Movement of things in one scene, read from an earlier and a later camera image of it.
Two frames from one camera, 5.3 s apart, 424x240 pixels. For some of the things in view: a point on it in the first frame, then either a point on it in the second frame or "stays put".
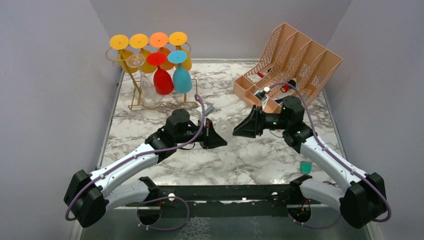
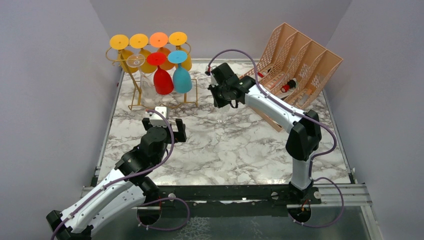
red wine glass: [163, 83] stays put
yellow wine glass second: [140, 41] stays put
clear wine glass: [224, 127] → [227, 116]
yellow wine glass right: [178, 39] stays put
